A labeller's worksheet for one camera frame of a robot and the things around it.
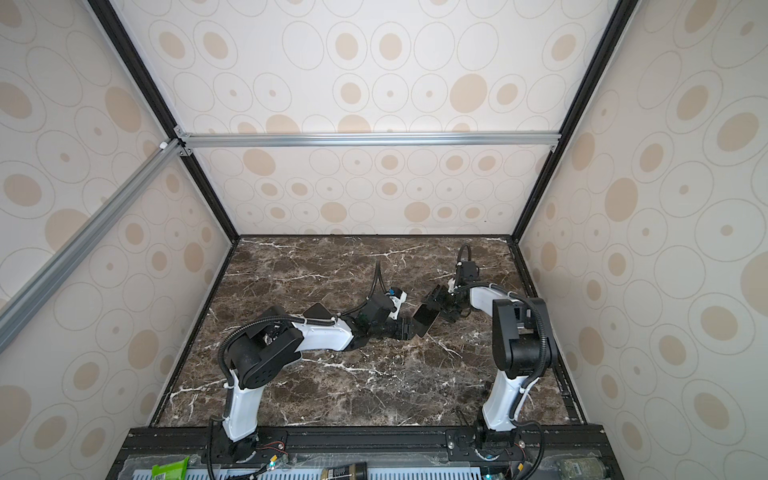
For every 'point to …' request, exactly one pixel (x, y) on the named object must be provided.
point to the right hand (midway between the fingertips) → (431, 304)
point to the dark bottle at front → (354, 471)
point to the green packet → (171, 471)
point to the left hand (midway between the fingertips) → (425, 324)
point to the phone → (317, 310)
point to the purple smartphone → (424, 318)
